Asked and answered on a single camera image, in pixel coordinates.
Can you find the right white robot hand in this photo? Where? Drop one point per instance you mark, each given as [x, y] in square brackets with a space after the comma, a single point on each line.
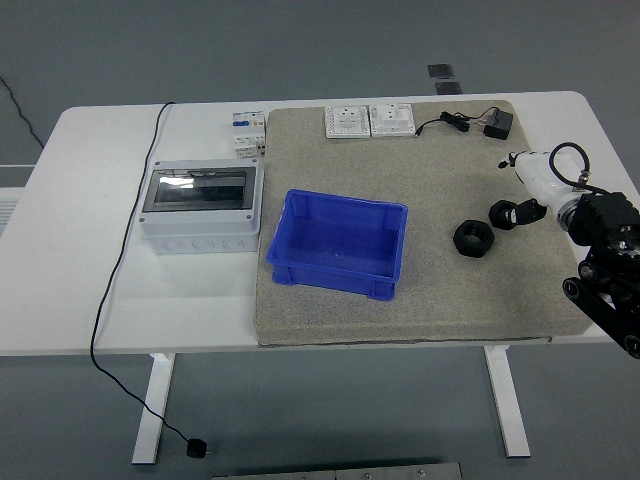
[537, 175]

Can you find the small black hex nut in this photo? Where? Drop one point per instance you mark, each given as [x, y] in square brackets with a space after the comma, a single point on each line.
[498, 213]

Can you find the large black hex nut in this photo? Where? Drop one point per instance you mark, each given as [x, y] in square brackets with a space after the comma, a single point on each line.
[474, 239]

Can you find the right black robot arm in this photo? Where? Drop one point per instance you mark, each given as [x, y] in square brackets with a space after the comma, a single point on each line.
[605, 215]

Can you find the blue plastic box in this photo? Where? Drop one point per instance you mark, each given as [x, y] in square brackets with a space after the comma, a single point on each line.
[335, 245]

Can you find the grey distribution box clear lid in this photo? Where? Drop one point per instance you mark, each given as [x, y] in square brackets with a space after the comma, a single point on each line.
[200, 220]

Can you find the dark floor plate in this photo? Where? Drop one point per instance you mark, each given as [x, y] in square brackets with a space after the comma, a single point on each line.
[448, 87]
[441, 71]

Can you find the grey-brown mat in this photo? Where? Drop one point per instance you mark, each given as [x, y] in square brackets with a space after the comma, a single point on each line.
[400, 170]

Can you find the white socket panel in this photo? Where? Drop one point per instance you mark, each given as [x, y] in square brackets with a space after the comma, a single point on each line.
[347, 122]
[392, 120]

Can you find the white table leg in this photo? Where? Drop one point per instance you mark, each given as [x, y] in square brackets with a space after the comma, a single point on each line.
[507, 400]
[152, 410]

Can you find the circuit breaker blue label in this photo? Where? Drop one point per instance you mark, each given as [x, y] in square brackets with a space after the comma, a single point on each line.
[246, 122]

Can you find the grey metal plate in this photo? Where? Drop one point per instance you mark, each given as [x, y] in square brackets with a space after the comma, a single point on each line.
[335, 472]

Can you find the white ribbed floor fixture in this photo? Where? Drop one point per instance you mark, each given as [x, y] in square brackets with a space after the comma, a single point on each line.
[7, 205]

